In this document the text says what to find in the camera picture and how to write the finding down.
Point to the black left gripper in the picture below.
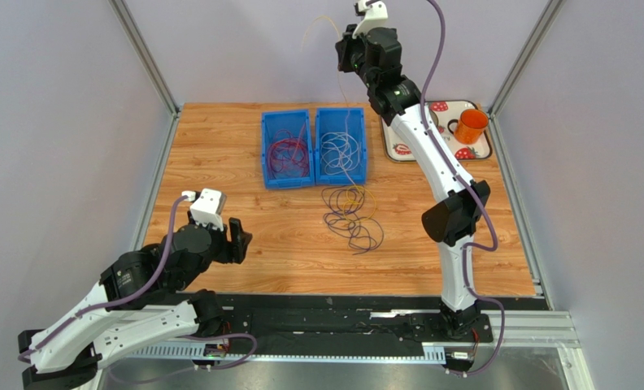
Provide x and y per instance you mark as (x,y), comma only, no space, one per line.
(232,250)

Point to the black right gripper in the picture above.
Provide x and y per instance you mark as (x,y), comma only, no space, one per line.
(346,48)

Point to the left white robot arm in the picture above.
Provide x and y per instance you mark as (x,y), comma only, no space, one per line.
(138,301)

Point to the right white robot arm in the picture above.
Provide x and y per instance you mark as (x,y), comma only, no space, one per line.
(451,223)

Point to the left blue plastic bin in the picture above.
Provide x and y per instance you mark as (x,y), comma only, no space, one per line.
(286,149)

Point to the blue plastic bin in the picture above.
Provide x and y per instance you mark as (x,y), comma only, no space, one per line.
(341,148)
(286,149)

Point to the right blue plastic bin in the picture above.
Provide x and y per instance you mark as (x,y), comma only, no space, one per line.
(341,148)

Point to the strawberry print tray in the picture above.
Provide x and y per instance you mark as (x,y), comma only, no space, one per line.
(447,114)

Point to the orange mug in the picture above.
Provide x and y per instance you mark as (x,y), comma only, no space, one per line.
(469,127)

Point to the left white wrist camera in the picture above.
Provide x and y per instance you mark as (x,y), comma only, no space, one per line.
(206,208)

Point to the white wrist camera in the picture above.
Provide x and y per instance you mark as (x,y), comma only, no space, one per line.
(206,208)
(373,14)

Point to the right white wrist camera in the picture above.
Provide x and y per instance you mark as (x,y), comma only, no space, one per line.
(373,14)

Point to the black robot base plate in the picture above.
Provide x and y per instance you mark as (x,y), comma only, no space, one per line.
(295,318)

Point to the right aluminium frame post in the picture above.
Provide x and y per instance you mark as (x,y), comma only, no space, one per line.
(529,49)

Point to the aluminium frame post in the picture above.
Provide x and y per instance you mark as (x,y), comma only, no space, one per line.
(133,33)
(529,49)

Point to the left aluminium frame post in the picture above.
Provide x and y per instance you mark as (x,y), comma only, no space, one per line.
(133,33)

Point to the slotted cable duct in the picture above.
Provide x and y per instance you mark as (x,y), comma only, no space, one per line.
(392,352)

